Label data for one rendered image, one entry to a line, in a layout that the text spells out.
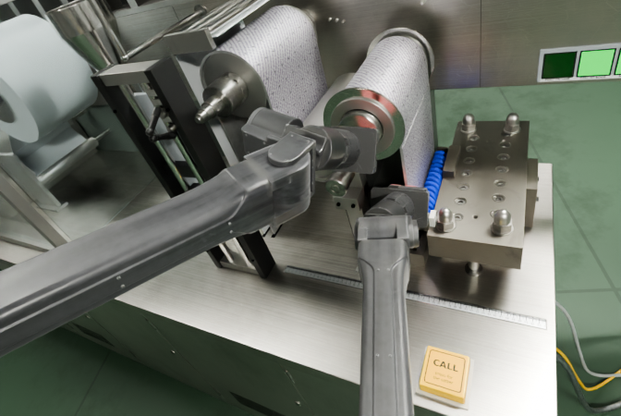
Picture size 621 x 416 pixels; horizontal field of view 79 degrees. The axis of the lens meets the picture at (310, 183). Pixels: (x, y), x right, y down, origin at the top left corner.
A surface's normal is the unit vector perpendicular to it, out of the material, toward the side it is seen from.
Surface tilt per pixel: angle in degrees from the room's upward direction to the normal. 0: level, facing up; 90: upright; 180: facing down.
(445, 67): 90
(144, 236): 18
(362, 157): 54
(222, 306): 0
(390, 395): 6
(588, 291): 0
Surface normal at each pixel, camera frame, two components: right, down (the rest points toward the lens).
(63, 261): 0.04, -0.73
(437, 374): -0.26, -0.76
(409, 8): -0.40, 0.65
